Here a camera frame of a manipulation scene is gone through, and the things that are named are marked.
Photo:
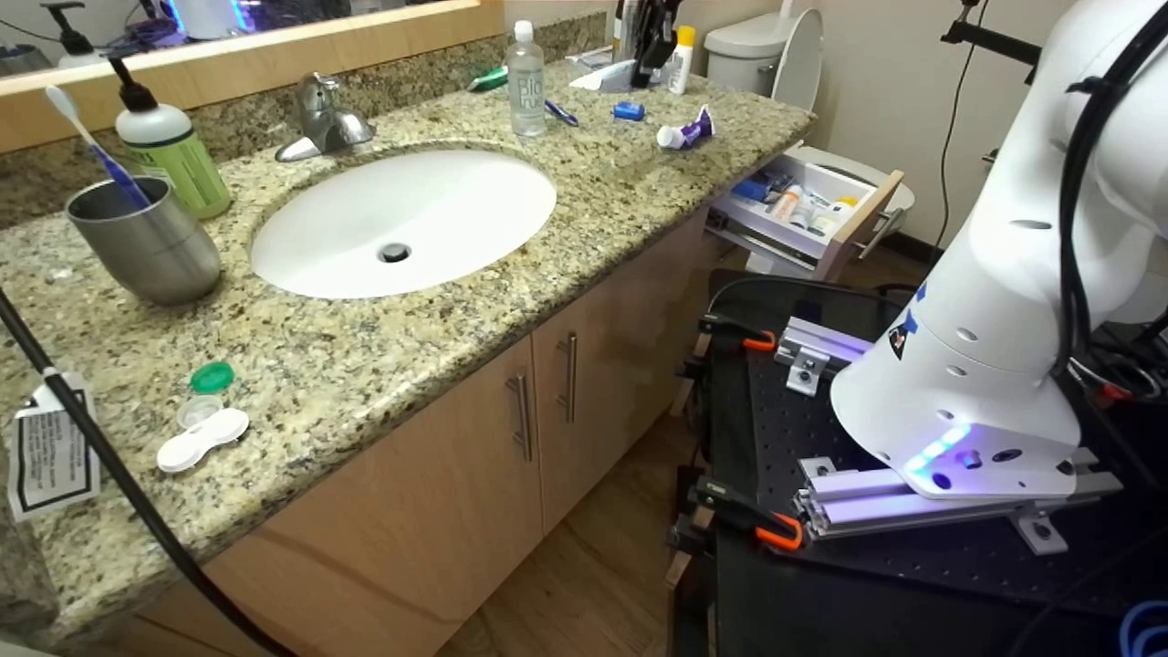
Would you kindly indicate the grey metal cup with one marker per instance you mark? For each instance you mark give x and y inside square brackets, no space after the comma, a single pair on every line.
[157,251]

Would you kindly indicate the chrome faucet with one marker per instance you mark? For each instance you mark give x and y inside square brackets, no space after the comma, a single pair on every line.
[325,127]

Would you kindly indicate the white toothpaste tube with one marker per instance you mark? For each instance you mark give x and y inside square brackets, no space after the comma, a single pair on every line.
[606,80]

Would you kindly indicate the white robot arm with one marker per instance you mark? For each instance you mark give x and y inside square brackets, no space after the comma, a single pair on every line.
[962,390]

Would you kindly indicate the white bottle yellow cap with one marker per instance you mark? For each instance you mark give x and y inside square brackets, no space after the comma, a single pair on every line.
[679,58]

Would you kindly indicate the blue razor on counter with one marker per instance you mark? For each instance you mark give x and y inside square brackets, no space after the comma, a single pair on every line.
[558,115]

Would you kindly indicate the wood framed mirror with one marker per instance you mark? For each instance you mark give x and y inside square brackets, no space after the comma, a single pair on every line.
[237,68]

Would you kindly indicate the white contact lens case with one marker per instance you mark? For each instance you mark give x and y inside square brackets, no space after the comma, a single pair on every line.
[196,441]

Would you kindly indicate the open white drawer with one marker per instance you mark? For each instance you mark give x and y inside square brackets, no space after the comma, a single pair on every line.
[813,211]

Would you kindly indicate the purple toothpaste tube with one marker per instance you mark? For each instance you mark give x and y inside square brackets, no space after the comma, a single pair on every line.
[687,135]

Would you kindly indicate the white paper tag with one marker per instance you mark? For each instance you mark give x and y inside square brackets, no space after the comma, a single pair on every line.
[49,458]

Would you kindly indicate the green soap dispenser bottle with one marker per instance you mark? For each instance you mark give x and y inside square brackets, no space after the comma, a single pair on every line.
[168,143]

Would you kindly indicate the green round cap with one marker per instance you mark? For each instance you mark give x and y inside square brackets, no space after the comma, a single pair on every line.
[214,377]

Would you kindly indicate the clear plastic bottle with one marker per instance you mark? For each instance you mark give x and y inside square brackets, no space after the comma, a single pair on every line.
[526,80]

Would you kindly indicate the white sink basin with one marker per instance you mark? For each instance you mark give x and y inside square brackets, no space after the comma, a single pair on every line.
[404,225]

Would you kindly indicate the white toilet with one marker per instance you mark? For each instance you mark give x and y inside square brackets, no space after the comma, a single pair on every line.
[776,56]

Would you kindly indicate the wooden vanity cabinet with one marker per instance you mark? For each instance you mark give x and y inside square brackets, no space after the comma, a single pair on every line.
[405,455]

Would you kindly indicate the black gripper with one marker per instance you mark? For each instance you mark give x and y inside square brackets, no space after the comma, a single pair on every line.
[652,18]

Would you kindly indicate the blue white toothbrush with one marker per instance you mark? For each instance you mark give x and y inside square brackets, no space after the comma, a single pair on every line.
[107,161]

